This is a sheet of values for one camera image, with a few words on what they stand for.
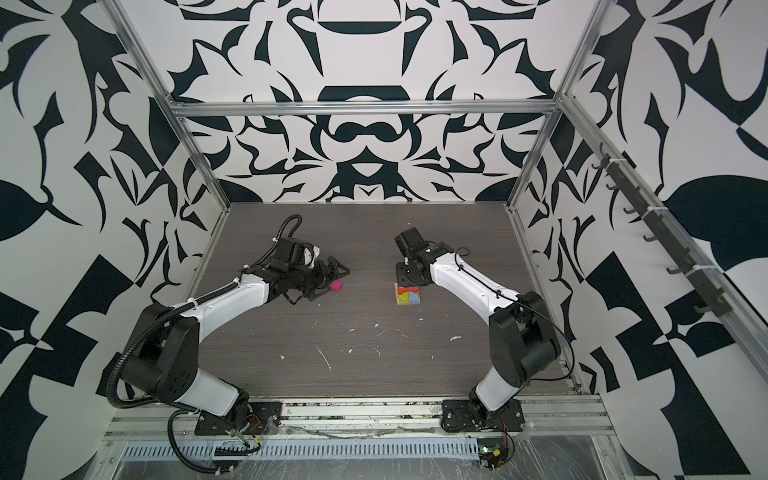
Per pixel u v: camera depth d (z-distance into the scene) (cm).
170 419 67
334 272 78
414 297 93
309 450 65
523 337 45
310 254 73
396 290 96
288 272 70
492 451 71
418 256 64
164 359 44
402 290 93
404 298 92
